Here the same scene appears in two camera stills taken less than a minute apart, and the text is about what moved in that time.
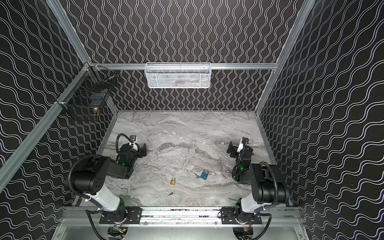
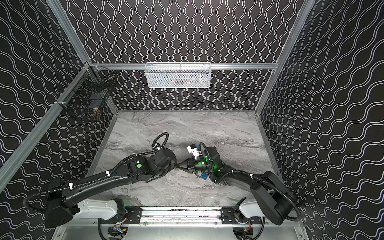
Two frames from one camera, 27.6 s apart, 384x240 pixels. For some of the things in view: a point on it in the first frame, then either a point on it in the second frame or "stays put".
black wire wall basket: (89, 89) stays put
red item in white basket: (180, 81) stays put
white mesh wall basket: (177, 75) stays put
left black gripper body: (137, 150) -> (169, 158)
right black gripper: (240, 148) -> (191, 162)
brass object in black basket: (96, 112) stays put
